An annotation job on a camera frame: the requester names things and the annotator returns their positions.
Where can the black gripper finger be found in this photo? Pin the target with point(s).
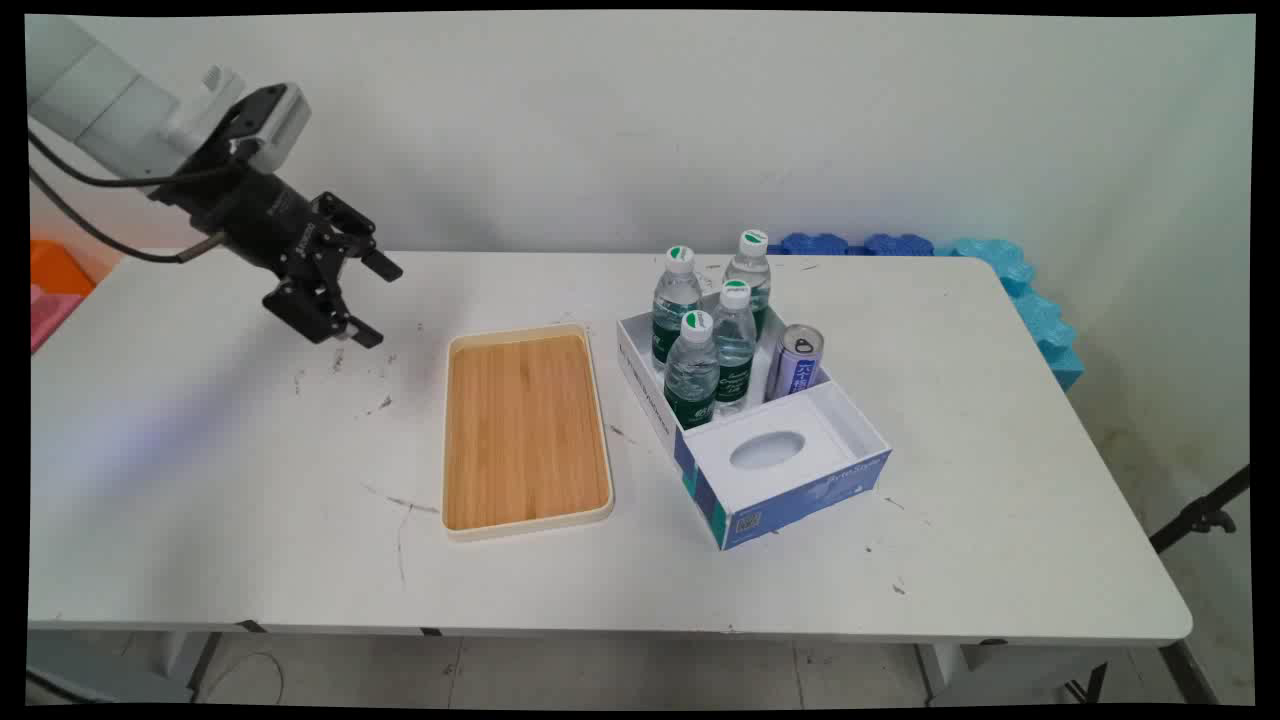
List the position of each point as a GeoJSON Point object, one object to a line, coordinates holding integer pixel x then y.
{"type": "Point", "coordinates": [315, 310]}
{"type": "Point", "coordinates": [365, 245]}

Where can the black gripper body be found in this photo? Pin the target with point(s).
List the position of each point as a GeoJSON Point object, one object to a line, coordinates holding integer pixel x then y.
{"type": "Point", "coordinates": [255, 215]}

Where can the green label water bottle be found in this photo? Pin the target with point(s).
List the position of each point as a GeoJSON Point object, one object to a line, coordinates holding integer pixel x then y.
{"type": "Point", "coordinates": [692, 380]}
{"type": "Point", "coordinates": [735, 350]}
{"type": "Point", "coordinates": [750, 270]}
{"type": "Point", "coordinates": [676, 300]}

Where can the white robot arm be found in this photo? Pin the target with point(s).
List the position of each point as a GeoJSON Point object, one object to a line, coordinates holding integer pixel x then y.
{"type": "Point", "coordinates": [95, 95]}

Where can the orange plastic bin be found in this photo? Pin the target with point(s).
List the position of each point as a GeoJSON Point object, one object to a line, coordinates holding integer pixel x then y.
{"type": "Point", "coordinates": [58, 270]}

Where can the pink plastic bin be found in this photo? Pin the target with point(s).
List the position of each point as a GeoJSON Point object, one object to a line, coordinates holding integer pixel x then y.
{"type": "Point", "coordinates": [50, 315]}

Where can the wooden tray with cream rim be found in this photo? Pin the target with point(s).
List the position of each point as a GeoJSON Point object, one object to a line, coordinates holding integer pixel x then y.
{"type": "Point", "coordinates": [525, 430]}

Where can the grey table leg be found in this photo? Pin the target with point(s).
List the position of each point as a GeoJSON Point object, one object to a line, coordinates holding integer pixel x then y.
{"type": "Point", "coordinates": [185, 660]}

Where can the silver and blue drink can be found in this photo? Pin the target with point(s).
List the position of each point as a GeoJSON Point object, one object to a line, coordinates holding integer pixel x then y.
{"type": "Point", "coordinates": [796, 365]}

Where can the white and blue cardboard box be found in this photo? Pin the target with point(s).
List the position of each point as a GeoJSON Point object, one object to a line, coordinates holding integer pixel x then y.
{"type": "Point", "coordinates": [790, 480]}

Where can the light blue foam mat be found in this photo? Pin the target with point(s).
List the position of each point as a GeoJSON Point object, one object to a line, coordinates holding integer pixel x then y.
{"type": "Point", "coordinates": [1040, 320]}

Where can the black tripod leg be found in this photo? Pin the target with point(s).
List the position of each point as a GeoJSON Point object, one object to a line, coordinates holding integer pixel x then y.
{"type": "Point", "coordinates": [1195, 518]}

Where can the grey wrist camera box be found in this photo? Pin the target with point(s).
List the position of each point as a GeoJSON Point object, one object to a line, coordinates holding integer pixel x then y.
{"type": "Point", "coordinates": [280, 125]}

